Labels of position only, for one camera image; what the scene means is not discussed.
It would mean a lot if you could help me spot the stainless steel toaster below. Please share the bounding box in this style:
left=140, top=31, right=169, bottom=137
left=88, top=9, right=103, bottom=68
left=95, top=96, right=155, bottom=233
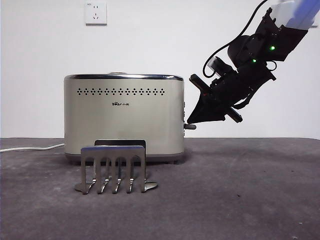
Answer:
left=63, top=71, right=186, bottom=165

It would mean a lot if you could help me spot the shiny metal toast rack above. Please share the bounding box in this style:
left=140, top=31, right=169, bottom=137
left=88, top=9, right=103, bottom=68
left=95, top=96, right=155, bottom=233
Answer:
left=74, top=139, right=159, bottom=195

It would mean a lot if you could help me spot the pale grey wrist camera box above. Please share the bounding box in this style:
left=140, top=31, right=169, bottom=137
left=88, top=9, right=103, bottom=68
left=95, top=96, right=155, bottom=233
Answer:
left=206, top=56, right=227, bottom=77

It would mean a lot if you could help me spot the black camera cable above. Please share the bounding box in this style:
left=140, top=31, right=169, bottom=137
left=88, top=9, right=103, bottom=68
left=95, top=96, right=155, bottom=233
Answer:
left=202, top=0, right=270, bottom=78

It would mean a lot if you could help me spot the white wall socket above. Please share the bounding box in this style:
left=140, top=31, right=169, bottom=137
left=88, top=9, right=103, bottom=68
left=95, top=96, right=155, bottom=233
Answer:
left=85, top=1, right=108, bottom=26

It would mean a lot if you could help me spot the white power cord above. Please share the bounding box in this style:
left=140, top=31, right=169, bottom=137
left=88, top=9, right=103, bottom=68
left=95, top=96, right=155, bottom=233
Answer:
left=0, top=142, right=65, bottom=154

